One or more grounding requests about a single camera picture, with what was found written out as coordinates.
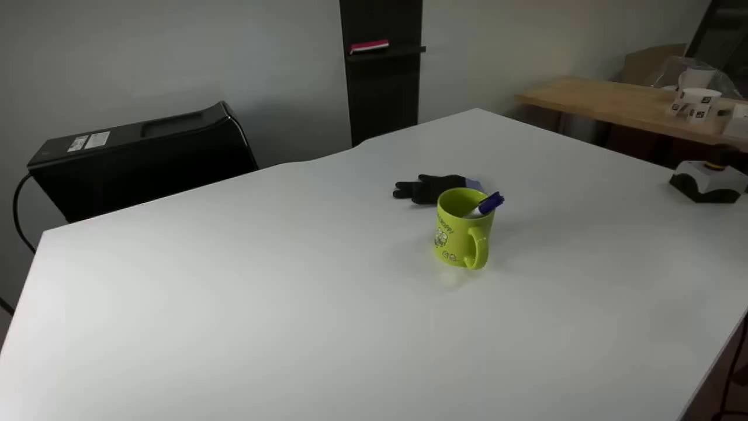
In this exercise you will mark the lime green mug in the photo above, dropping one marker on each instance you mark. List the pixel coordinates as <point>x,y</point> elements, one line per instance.
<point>454,228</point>

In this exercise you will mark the black mesh chair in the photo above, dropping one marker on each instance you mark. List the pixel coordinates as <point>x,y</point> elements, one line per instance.
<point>726,37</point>

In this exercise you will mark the black glove with blue cuff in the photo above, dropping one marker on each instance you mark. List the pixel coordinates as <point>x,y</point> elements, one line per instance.
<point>425,187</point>

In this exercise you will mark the black and white desk device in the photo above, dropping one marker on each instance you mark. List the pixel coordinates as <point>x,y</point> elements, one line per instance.
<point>704,184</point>

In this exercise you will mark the white patterned mug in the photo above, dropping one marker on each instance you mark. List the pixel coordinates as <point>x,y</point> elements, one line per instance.
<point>696,104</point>

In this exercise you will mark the wooden side table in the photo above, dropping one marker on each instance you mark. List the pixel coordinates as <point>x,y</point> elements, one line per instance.
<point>609,102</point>

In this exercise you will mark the black computer tower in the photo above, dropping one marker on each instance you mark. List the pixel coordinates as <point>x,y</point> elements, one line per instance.
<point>141,164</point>

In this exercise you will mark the blue capped white marker pen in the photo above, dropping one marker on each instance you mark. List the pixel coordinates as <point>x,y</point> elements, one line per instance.
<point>493,205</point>

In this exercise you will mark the pink book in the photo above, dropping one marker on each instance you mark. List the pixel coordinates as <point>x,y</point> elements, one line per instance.
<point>368,47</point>

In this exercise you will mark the brown cardboard box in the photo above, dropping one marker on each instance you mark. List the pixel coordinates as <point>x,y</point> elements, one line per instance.
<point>646,66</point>

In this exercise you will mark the tall black cabinet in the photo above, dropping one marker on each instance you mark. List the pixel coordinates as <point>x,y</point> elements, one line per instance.
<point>383,94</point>

